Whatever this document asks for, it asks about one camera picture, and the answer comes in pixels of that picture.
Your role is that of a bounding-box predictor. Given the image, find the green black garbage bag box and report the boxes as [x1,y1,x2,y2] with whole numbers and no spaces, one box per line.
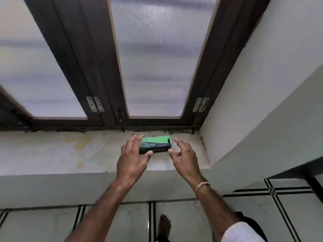
[133,134,173,155]

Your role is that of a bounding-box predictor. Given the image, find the person's left forearm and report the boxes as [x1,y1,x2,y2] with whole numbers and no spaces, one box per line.
[65,177,138,242]

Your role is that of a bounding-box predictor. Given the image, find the pale thread wristband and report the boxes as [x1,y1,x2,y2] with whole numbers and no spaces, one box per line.
[193,181,211,199]

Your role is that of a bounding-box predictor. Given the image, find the white stone window sill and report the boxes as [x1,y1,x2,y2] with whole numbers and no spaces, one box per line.
[0,130,211,177]

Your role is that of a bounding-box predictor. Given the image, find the person's right forearm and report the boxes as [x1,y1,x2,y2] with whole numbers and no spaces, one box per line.
[194,184,242,242]

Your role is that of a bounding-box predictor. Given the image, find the person's left hand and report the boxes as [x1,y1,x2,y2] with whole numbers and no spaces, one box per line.
[115,134,154,186]

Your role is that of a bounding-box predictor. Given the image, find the dark window latch bolt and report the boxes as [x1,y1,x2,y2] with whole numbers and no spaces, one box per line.
[115,109,127,131]

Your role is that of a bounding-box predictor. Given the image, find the dark wooden window frame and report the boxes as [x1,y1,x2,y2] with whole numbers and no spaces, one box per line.
[0,0,272,131]

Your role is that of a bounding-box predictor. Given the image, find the person's right foot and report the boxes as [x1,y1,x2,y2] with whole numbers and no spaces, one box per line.
[157,214,172,242]

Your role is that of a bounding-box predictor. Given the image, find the person's right hand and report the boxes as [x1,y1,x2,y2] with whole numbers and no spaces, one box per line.
[168,138,206,186]

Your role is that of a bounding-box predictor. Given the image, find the frosted glass window pane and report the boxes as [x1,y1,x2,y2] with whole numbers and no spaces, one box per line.
[0,0,87,118]
[110,0,218,118]

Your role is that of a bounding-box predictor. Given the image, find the silver window hinge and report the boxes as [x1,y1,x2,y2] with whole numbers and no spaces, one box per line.
[192,97,210,113]
[85,96,104,113]

